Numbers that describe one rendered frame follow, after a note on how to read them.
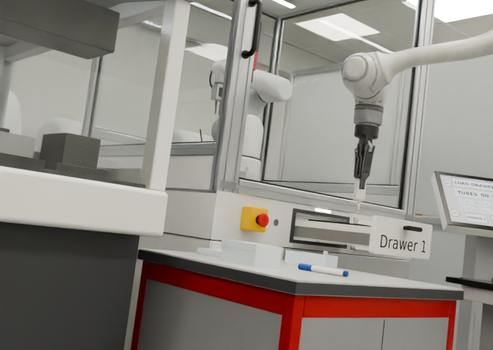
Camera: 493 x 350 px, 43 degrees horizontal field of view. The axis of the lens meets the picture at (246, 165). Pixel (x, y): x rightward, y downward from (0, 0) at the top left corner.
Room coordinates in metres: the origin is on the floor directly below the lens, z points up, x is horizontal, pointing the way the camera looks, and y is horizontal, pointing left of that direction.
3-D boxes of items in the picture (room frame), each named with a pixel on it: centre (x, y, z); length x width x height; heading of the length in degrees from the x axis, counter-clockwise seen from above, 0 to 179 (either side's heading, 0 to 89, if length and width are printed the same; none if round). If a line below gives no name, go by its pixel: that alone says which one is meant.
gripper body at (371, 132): (1.93, -0.36, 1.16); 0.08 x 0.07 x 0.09; 7
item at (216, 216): (2.53, 0.00, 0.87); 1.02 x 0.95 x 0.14; 131
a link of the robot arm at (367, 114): (1.93, -0.36, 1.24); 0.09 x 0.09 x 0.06
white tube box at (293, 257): (1.78, -0.21, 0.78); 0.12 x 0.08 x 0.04; 57
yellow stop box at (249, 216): (1.91, -0.05, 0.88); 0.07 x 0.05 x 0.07; 131
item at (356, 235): (2.05, -0.36, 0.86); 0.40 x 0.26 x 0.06; 41
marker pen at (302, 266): (1.53, -0.22, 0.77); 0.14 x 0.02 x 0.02; 50
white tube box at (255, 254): (1.53, -0.04, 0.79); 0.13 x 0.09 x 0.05; 42
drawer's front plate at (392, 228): (1.89, -0.49, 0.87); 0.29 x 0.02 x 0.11; 131
